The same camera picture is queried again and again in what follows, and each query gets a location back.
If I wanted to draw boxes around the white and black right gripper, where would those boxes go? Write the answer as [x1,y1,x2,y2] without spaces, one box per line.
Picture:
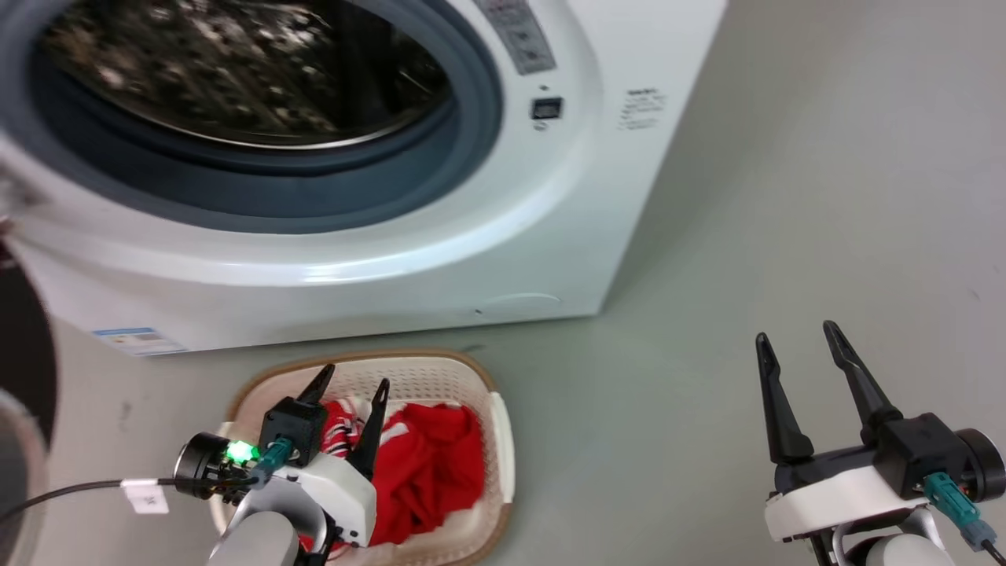
[754,321,1006,543]

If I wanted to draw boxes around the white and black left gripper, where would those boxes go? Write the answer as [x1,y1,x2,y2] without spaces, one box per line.
[174,363,391,547]

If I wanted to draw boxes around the red garment with white lettering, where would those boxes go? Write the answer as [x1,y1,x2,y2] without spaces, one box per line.
[299,399,486,551]

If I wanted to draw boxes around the cream laundry basket brown rim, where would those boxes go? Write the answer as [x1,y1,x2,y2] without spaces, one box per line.
[208,350,516,566]

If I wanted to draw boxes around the washing machine door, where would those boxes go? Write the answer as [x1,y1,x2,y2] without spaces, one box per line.
[0,236,60,566]

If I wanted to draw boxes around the stainless steel washing machine drum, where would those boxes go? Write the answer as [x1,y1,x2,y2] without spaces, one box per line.
[39,0,453,150]

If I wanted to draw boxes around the blue and white energy label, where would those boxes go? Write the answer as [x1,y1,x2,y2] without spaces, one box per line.
[93,326,188,356]

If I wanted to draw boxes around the grey rubber door gasket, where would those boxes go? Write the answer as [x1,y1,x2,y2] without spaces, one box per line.
[0,0,504,235]

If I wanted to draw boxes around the white front-load washing machine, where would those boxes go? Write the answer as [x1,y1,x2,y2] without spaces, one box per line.
[0,0,728,358]

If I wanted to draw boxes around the black cable with teal plug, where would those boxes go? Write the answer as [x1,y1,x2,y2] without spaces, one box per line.
[923,472,1006,566]
[0,439,296,521]

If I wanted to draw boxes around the white cable tag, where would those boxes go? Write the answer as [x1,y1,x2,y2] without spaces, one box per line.
[122,477,171,516]

